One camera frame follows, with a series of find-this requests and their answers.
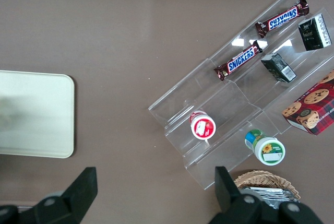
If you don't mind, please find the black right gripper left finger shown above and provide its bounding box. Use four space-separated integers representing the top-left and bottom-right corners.
18 166 99 224

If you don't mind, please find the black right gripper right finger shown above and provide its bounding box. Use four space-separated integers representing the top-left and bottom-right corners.
208 166 264 224

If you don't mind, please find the light tan wicker basket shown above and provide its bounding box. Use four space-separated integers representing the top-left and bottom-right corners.
233 170 301 209

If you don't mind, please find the cream rectangular tray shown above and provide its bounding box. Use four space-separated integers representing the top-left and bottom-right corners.
0 69 75 159

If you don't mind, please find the green lidded yogurt cup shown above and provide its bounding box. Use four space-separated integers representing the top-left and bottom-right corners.
244 128 286 166

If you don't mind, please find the red lidded yogurt cup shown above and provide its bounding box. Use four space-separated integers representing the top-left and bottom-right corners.
189 109 217 140

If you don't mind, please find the clear acrylic stepped display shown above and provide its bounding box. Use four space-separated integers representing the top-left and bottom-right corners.
147 0 334 191

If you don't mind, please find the red plaid cookie box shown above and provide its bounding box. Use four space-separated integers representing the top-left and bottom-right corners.
281 69 334 137

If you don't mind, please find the brown snickers bar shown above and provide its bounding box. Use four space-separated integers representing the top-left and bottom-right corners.
213 39 264 82
255 0 310 39

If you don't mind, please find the small black drink carton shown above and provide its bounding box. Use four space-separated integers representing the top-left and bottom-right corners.
297 14 334 52
260 52 298 83

